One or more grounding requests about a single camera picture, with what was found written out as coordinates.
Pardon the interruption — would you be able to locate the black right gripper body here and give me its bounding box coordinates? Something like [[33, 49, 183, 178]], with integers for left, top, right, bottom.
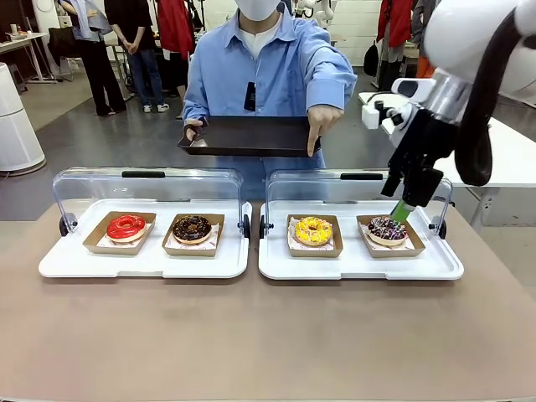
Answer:
[[388, 108, 458, 168]]

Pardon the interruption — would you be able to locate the purple drizzled chocolate donut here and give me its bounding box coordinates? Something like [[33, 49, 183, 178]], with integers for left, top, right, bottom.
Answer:
[[367, 215, 407, 246]]

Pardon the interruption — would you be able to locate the white printed paper liner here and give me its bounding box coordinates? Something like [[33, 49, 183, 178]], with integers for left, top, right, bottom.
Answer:
[[360, 224, 415, 251], [167, 224, 221, 250], [289, 225, 341, 252], [96, 225, 148, 249]]

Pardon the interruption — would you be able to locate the sprinkled chocolate donut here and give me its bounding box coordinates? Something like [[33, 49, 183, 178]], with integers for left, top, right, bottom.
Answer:
[[356, 214, 426, 259]]

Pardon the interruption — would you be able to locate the yellow sprinkled donut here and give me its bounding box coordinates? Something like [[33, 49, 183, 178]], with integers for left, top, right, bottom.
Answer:
[[294, 216, 333, 246]]

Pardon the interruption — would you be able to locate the yellow frosted donut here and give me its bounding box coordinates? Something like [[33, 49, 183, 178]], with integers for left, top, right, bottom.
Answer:
[[286, 214, 344, 258]]

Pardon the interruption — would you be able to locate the black serving tray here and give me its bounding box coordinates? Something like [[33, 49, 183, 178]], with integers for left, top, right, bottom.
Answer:
[[177, 116, 323, 159]]

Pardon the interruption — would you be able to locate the person's left forearm blue sleeve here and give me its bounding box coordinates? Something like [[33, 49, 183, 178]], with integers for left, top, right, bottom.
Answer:
[[307, 58, 358, 115]]

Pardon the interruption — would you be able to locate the person's right forearm blue sleeve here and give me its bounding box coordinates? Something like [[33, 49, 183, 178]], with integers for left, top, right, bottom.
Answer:
[[183, 79, 213, 126]]

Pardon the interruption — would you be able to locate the person in blue shirt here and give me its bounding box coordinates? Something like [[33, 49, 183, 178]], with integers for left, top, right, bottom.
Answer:
[[183, 0, 358, 198]]

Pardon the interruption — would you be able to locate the chocolate glazed donut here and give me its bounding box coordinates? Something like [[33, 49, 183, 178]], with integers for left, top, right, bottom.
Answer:
[[172, 214, 213, 245]]

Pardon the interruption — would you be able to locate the red glazed donut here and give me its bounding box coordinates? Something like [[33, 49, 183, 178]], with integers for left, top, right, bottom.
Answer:
[[106, 214, 147, 245]]

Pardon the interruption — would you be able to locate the red frosted donut in box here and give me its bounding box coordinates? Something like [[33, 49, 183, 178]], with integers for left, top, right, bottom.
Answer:
[[82, 211, 157, 255]]

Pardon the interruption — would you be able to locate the person's left hand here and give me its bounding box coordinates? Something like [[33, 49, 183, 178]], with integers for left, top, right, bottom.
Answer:
[[307, 105, 345, 158]]

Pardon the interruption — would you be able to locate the person's right hand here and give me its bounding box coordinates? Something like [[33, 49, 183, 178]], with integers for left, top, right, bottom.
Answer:
[[183, 119, 209, 142]]

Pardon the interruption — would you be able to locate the orange garment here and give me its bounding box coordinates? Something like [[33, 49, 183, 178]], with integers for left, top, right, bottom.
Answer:
[[414, 54, 436, 80]]

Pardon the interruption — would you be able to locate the clear display case lid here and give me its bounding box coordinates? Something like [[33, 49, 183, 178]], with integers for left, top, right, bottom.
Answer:
[[52, 167, 252, 242], [259, 168, 454, 240]]

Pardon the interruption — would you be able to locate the white display case base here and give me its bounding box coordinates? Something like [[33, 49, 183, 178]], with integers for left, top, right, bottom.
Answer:
[[38, 199, 253, 280], [258, 199, 465, 281]]

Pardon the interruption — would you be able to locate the black hanging bag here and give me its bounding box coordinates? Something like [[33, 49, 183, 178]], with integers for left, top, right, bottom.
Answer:
[[363, 41, 380, 78]]

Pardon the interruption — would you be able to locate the grey hanging garment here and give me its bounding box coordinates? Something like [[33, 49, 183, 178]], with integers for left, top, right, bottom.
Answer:
[[411, 0, 441, 59]]

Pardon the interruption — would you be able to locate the red hanging jacket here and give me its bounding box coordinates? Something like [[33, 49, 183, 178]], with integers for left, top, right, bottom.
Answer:
[[375, 0, 415, 49]]

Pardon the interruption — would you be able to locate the white face mask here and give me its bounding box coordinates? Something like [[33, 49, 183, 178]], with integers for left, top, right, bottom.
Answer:
[[234, 0, 282, 21]]

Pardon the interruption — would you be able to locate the red hanging garment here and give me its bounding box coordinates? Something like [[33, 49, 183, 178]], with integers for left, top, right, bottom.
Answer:
[[157, 0, 196, 62]]

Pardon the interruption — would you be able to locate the bystander in black top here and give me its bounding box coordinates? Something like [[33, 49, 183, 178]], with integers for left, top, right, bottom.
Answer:
[[104, 0, 171, 114]]

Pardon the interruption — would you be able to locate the bystander with light blue shirt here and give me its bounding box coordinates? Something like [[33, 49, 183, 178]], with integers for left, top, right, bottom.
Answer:
[[58, 0, 127, 117]]

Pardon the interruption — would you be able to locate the black office chair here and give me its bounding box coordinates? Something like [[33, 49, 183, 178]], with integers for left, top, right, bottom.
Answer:
[[48, 27, 80, 83]]

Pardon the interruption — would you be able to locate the white cylindrical air purifier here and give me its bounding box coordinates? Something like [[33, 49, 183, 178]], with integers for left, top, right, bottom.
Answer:
[[0, 61, 46, 173]]

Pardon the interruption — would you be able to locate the white desk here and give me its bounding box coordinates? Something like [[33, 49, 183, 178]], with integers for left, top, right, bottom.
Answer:
[[0, 31, 58, 85]]

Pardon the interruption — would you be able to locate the thick black arm cable hose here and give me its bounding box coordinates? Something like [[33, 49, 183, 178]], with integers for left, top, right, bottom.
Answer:
[[454, 6, 528, 188]]

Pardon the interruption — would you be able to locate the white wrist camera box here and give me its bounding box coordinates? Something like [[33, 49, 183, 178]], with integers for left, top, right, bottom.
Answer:
[[362, 99, 415, 140]]

